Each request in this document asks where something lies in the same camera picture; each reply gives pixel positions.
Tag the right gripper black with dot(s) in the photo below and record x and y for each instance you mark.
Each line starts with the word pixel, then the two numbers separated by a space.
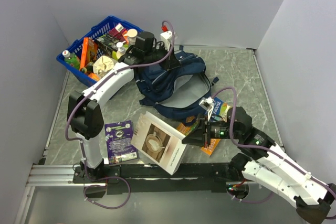
pixel 196 138

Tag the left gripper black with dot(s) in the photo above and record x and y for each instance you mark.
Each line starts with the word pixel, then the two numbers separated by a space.
pixel 171 62

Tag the orange treehouse paperback book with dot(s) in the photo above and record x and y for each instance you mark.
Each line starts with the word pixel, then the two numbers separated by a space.
pixel 208 148

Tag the navy blue student backpack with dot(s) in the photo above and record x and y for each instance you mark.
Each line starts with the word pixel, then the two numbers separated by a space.
pixel 176 93

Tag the white coffee cover book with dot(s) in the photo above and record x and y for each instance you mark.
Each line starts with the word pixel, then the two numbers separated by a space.
pixel 159 141

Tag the blue paperback book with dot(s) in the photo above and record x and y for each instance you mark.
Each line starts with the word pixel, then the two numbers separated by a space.
pixel 220 110

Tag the purple paperback book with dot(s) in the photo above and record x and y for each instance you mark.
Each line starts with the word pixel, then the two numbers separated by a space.
pixel 118 139

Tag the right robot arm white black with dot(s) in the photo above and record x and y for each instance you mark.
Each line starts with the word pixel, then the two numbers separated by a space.
pixel 263 161

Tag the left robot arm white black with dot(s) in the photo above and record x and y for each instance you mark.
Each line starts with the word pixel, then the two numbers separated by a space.
pixel 85 120

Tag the beige crumpled bag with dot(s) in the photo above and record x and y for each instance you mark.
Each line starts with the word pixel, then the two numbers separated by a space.
pixel 103 65

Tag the beige cap bottle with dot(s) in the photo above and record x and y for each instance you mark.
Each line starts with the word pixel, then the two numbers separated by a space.
pixel 131 36

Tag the white pump lotion bottle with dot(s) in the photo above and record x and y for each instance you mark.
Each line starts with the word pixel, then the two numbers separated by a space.
pixel 121 50

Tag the small red white box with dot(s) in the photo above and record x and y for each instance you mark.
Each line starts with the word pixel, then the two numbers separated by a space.
pixel 118 31

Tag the black green box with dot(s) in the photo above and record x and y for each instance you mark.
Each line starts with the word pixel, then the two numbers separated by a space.
pixel 107 44

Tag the orange snack box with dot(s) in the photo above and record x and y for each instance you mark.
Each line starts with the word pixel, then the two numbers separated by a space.
pixel 89 52

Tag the green soda bottle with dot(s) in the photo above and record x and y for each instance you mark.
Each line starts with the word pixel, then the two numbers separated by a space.
pixel 71 59

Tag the blue plastic shopping basket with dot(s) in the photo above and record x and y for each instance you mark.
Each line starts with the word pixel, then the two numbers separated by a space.
pixel 79 47

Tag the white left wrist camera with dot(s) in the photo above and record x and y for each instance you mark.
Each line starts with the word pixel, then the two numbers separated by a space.
pixel 166 37

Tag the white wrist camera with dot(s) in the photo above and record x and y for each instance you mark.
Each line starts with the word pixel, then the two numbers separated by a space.
pixel 207 104
pixel 166 37

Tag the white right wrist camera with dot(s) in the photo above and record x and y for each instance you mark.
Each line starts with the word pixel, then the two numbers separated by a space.
pixel 207 104

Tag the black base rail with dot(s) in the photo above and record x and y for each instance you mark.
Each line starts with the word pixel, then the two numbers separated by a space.
pixel 151 178

